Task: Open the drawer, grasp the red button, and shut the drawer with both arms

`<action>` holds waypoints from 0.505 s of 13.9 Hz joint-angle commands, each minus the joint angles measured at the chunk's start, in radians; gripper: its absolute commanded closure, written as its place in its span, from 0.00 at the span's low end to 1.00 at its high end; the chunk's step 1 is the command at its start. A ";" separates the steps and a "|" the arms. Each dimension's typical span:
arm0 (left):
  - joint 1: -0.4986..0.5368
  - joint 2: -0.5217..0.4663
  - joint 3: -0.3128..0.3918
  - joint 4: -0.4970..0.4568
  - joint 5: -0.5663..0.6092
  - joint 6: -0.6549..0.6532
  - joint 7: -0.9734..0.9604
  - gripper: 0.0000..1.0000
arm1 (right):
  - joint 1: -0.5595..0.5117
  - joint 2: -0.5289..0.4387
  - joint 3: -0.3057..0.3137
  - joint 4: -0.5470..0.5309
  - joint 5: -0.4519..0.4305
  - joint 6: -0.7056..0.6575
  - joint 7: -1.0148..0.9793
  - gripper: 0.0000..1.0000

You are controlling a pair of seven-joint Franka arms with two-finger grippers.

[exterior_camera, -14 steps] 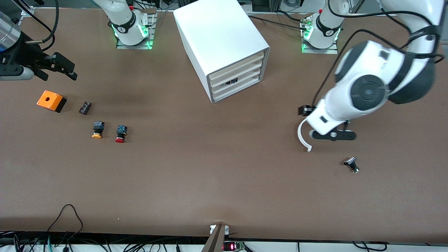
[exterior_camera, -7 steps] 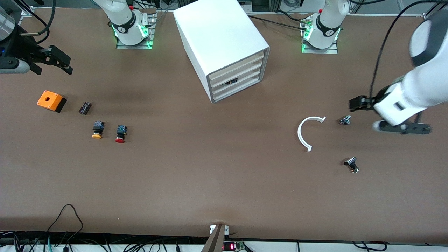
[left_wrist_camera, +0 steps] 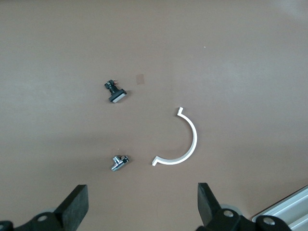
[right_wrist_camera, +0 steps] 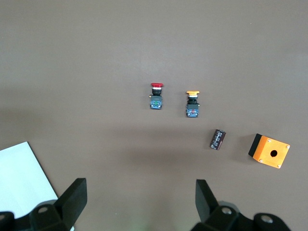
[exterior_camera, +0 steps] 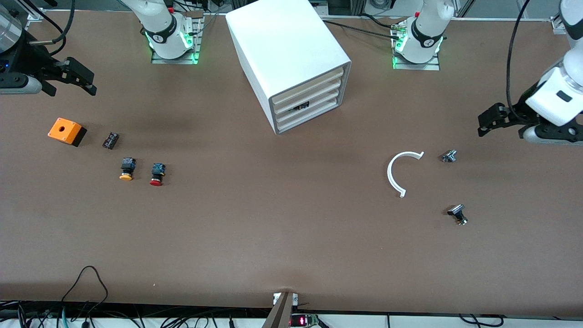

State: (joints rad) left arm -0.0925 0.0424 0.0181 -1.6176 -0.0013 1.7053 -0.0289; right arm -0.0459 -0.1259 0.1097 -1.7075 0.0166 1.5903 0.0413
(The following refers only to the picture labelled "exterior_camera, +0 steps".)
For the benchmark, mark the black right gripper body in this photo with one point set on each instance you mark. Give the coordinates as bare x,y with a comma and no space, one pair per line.
28,62

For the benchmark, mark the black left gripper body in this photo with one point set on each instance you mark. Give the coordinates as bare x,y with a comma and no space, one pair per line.
520,111

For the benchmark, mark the red push button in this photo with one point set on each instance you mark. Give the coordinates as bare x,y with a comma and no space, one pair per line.
157,175

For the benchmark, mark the white plastic drawer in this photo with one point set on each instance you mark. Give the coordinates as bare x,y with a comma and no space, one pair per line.
319,82
328,109
328,99
328,89

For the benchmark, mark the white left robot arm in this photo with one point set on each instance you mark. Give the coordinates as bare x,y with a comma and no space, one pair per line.
426,32

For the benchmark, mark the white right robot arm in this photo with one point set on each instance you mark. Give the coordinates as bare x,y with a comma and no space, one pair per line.
164,27

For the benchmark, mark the yellow push button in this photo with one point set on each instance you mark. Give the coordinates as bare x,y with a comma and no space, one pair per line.
127,168

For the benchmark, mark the black part inside drawer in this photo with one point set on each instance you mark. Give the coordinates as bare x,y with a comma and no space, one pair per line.
301,106

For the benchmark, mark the white drawer cabinet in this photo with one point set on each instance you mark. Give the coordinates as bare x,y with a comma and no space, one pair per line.
287,41

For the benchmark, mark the small black contact block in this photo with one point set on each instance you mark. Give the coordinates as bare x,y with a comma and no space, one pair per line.
110,140

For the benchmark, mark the white curved plastic arc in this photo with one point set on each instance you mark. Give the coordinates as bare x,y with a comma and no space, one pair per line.
390,175

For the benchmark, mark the device with red display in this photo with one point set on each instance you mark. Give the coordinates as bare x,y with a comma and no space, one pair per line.
304,320

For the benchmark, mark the orange button enclosure box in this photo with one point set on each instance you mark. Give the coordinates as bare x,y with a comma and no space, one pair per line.
64,130

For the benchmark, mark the aluminium frame corner bracket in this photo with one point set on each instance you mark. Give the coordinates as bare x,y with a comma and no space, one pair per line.
35,14
558,22

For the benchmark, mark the small silver switch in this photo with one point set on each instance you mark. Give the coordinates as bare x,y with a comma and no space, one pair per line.
449,156

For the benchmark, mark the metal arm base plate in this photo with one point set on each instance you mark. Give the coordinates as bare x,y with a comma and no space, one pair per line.
175,60
416,66

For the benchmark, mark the grey camera mount beam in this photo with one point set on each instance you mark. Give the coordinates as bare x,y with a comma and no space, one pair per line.
278,314

